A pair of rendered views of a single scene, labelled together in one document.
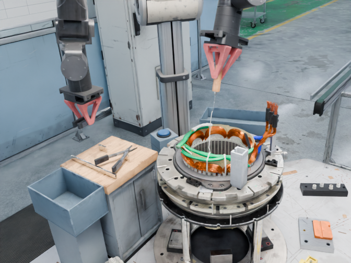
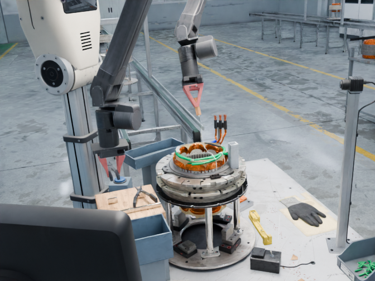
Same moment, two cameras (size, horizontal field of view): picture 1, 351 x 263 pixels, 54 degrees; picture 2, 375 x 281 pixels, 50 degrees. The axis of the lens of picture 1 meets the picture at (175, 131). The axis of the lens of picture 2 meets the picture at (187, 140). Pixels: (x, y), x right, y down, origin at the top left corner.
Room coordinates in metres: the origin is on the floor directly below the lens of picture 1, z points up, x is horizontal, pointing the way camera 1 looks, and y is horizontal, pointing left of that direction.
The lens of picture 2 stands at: (0.02, 1.00, 1.68)
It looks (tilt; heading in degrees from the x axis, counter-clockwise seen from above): 21 degrees down; 305
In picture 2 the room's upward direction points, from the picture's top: 4 degrees counter-clockwise
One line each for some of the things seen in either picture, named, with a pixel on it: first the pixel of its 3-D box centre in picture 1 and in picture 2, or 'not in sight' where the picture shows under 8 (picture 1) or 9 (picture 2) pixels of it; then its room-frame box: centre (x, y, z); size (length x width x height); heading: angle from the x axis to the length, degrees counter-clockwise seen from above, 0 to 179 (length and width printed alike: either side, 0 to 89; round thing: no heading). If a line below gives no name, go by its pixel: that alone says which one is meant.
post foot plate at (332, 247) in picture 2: not in sight; (340, 245); (0.29, -0.31, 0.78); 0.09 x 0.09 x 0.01; 24
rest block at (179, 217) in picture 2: not in sight; (177, 216); (0.86, -0.10, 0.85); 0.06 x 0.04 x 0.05; 95
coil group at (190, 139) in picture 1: (196, 138); not in sight; (0.80, -0.05, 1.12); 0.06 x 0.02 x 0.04; 139
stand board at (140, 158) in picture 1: (110, 161); (128, 206); (0.83, 0.19, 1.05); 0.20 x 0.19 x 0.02; 141
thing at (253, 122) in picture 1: (237, 151); (157, 178); (1.04, -0.22, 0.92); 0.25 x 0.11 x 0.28; 70
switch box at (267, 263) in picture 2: not in sight; (265, 259); (0.48, -0.07, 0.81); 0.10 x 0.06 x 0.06; 16
